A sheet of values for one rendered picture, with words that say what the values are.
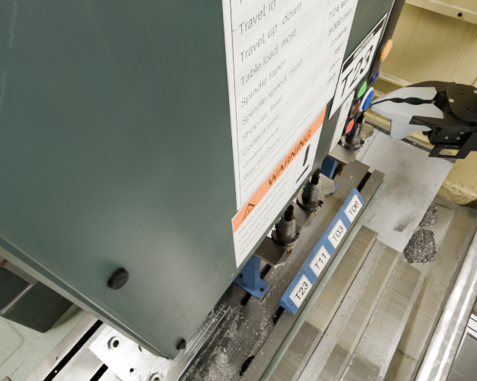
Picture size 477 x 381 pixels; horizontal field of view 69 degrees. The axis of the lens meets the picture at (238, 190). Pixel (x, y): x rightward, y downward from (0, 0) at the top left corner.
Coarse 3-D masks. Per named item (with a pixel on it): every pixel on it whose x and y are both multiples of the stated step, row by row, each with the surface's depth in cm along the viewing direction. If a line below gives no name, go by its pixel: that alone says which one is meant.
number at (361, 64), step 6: (372, 42) 37; (366, 48) 36; (372, 48) 38; (366, 54) 37; (360, 60) 36; (366, 60) 38; (360, 66) 37; (366, 66) 40; (354, 72) 36; (360, 72) 39; (354, 78) 38; (354, 84) 39; (348, 90) 38
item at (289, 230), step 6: (282, 216) 72; (294, 216) 72; (282, 222) 72; (288, 222) 71; (294, 222) 73; (276, 228) 77; (282, 228) 74; (288, 228) 73; (294, 228) 74; (282, 234) 75; (288, 234) 75; (294, 234) 76
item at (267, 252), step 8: (264, 240) 77; (272, 240) 77; (264, 248) 76; (272, 248) 76; (280, 248) 76; (264, 256) 75; (272, 256) 75; (280, 256) 75; (272, 264) 74; (280, 264) 74
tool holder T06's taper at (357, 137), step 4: (356, 124) 86; (360, 124) 85; (352, 128) 87; (356, 128) 86; (360, 128) 86; (348, 132) 89; (352, 132) 88; (356, 132) 87; (360, 132) 87; (344, 136) 92; (348, 136) 89; (352, 136) 88; (356, 136) 88; (360, 136) 88; (348, 140) 90; (352, 140) 89; (356, 140) 89; (360, 140) 90
